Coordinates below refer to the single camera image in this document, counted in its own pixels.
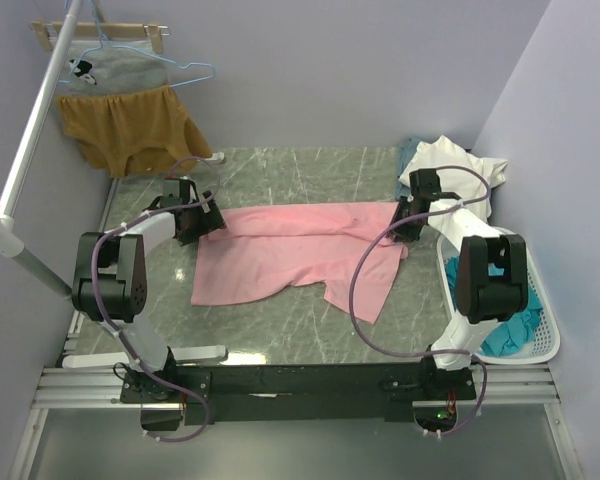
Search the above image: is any pink t shirt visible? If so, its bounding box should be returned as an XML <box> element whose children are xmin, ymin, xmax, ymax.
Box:
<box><xmin>191</xmin><ymin>202</ymin><xmax>408</xmax><ymax>324</ymax></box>

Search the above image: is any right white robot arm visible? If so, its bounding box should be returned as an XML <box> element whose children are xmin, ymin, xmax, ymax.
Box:
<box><xmin>389</xmin><ymin>166</ymin><xmax>528</xmax><ymax>399</ymax></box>

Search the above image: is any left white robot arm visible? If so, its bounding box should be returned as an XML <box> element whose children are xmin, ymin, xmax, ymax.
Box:
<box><xmin>71</xmin><ymin>177</ymin><xmax>228</xmax><ymax>402</ymax></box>

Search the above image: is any white folded t shirt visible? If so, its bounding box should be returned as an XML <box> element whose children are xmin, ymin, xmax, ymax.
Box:
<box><xmin>400</xmin><ymin>135</ymin><xmax>508</xmax><ymax>200</ymax></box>

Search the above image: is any white rack foot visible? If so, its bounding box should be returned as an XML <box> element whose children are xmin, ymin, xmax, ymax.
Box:
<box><xmin>124</xmin><ymin>151</ymin><xmax>227</xmax><ymax>176</ymax></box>

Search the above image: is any blue-grey folded t shirt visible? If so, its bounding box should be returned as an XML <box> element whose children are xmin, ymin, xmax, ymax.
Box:
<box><xmin>395</xmin><ymin>137</ymin><xmax>421</xmax><ymax>200</ymax></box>

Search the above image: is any mustard brown hanging garment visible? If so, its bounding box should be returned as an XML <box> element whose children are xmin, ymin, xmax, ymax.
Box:
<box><xmin>56</xmin><ymin>86</ymin><xmax>213</xmax><ymax>179</ymax></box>

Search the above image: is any grey hanging garment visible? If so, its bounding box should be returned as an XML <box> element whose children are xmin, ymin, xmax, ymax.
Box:
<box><xmin>61</xmin><ymin>40</ymin><xmax>169</xmax><ymax>96</ymax></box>

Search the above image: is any teal t shirt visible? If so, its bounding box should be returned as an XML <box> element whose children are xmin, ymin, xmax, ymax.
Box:
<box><xmin>445</xmin><ymin>256</ymin><xmax>543</xmax><ymax>358</ymax></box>

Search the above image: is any black base beam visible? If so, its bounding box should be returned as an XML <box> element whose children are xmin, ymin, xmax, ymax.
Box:
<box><xmin>120</xmin><ymin>359</ymin><xmax>477</xmax><ymax>431</ymax></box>

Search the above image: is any wooden clip hanger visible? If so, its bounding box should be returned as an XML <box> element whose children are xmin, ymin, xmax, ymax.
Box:
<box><xmin>29</xmin><ymin>21</ymin><xmax>171</xmax><ymax>53</ymax></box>

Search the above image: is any light blue wire hanger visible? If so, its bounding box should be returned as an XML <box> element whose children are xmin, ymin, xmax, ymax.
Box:
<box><xmin>59</xmin><ymin>18</ymin><xmax>216</xmax><ymax>96</ymax></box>

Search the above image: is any aluminium rail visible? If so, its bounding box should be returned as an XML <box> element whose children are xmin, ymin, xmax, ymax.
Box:
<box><xmin>33</xmin><ymin>363</ymin><xmax>562</xmax><ymax>410</ymax></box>

